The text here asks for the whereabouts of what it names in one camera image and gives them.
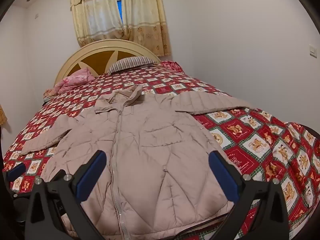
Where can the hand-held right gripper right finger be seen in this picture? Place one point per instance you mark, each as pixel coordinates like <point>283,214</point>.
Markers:
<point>222,173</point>

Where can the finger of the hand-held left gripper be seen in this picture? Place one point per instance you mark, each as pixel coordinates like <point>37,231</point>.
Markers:
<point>16,170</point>

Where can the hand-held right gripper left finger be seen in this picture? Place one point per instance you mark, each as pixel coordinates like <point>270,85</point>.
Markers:
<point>92,172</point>

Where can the beige puffer jacket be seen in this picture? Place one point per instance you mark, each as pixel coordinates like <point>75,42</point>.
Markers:
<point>150,142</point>

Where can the red checked printed blanket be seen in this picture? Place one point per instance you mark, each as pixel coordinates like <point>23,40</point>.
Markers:
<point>250,140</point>

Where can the pink floral quilt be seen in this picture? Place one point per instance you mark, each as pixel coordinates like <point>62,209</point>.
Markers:
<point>72,81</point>

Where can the striped pillow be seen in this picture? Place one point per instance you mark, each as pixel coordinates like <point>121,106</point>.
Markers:
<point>130,63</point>

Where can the cream wooden headboard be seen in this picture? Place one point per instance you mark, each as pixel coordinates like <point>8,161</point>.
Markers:
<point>100,57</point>

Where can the red floral cloth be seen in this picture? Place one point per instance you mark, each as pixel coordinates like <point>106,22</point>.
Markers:
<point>172,65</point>

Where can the yellow patterned curtain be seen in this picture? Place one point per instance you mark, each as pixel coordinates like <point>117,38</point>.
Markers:
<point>95,17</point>
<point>145,17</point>

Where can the window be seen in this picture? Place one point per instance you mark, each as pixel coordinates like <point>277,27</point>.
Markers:
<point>117,2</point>

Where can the white wall switch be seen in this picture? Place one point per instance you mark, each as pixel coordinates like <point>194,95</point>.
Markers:
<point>312,50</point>

